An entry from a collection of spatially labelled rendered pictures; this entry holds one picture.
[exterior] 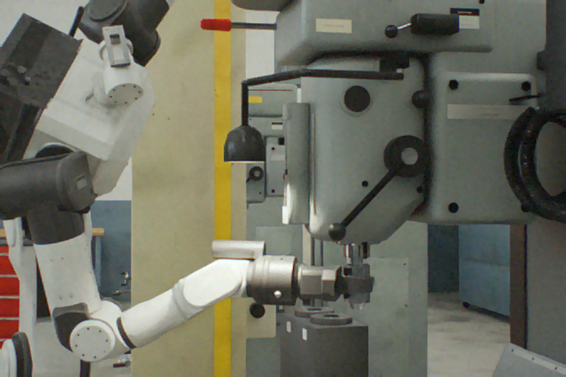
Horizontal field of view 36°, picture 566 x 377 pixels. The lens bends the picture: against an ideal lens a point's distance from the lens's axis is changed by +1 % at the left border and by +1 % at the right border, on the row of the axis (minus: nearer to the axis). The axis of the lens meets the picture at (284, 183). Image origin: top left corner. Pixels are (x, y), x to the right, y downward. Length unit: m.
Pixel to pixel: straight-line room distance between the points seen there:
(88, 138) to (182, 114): 1.62
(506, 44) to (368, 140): 0.29
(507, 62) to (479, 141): 0.15
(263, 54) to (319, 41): 9.36
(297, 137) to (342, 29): 0.20
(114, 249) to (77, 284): 8.92
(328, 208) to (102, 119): 0.47
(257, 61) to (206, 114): 7.53
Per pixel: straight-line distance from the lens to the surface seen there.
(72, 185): 1.53
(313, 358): 1.81
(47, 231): 1.55
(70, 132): 1.62
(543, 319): 1.72
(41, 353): 1.96
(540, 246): 1.72
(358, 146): 1.44
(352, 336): 1.82
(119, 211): 10.47
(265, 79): 1.41
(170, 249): 3.21
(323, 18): 1.42
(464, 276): 9.88
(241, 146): 1.43
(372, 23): 1.44
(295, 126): 1.49
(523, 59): 1.55
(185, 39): 3.25
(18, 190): 1.55
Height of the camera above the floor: 1.41
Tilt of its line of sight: level
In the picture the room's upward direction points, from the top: straight up
